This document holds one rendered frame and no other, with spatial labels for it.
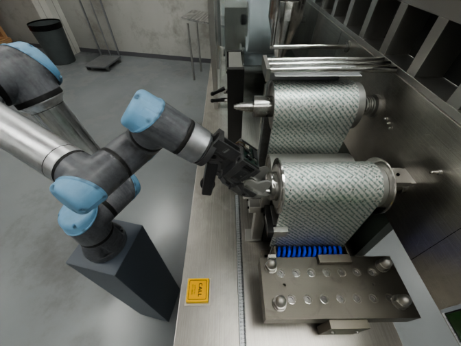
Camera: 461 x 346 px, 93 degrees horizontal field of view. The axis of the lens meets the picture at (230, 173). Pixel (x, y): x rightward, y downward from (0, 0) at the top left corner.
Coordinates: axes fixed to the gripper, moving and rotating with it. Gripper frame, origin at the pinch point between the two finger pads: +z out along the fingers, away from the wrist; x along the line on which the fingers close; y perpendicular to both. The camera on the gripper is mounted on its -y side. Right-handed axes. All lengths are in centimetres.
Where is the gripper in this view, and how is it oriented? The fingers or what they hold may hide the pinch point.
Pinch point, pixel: (262, 191)
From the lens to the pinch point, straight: 56.5
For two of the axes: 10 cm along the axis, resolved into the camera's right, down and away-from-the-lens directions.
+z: 7.6, 4.3, 4.8
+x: -0.1, -7.3, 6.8
